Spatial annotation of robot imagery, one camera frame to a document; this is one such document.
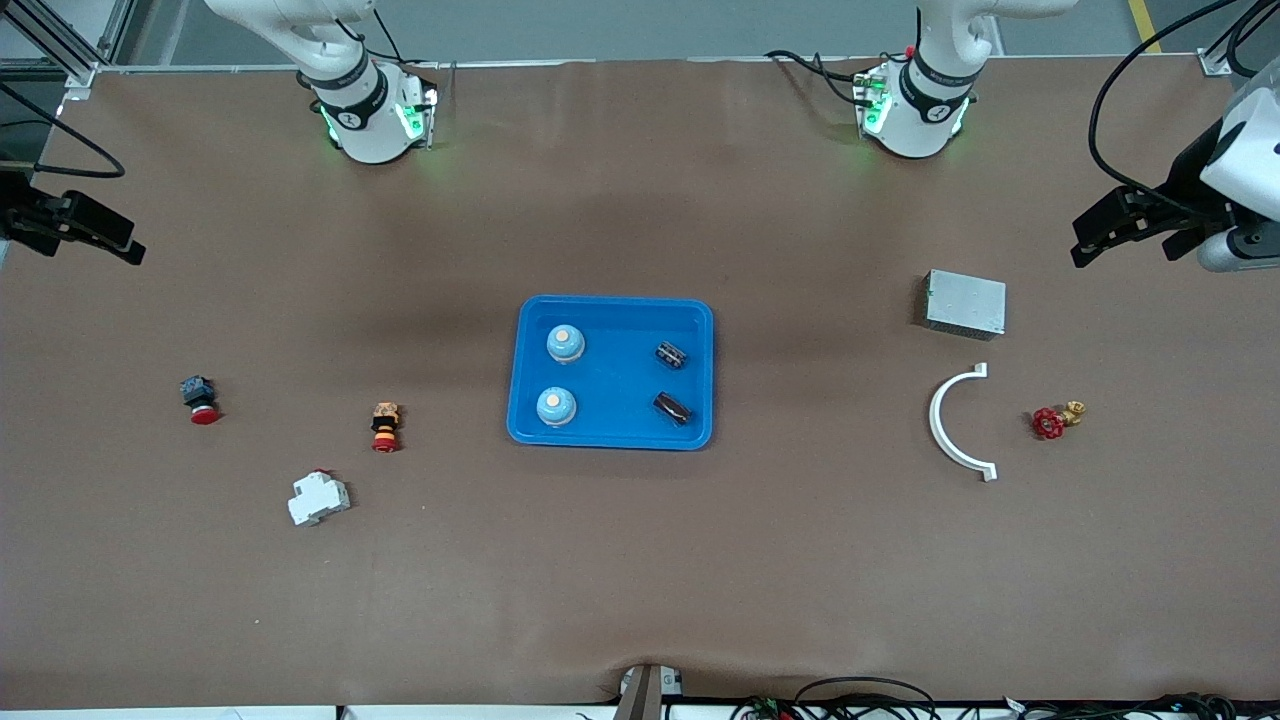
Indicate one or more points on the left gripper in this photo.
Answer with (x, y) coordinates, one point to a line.
(1186, 180)

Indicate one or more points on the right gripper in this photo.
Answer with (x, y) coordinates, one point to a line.
(18, 218)

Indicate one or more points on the dark electrolytic capacitor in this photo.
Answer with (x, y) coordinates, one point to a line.
(673, 408)
(671, 354)

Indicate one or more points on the blue bell cream button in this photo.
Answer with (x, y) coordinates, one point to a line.
(565, 345)
(556, 407)

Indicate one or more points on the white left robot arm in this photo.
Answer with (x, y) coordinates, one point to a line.
(915, 115)

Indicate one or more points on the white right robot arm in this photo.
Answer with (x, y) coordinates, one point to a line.
(370, 120)

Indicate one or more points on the blue plastic tray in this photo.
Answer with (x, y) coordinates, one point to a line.
(610, 380)

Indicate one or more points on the silver metal box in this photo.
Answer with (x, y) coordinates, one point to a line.
(965, 303)

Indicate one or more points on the red push button black base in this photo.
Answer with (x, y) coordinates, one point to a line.
(200, 393)

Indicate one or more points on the white circuit breaker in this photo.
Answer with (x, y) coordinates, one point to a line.
(318, 498)

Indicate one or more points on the orange emergency stop button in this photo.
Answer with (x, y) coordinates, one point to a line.
(385, 425)

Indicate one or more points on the brown table mat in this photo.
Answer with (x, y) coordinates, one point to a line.
(640, 560)

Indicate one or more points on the brown mounting pole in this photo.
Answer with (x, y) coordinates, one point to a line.
(645, 695)

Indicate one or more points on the aluminium frame profile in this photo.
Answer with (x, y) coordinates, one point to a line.
(1225, 55)
(50, 38)

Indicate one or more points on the white curved bracket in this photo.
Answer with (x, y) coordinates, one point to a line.
(935, 420)

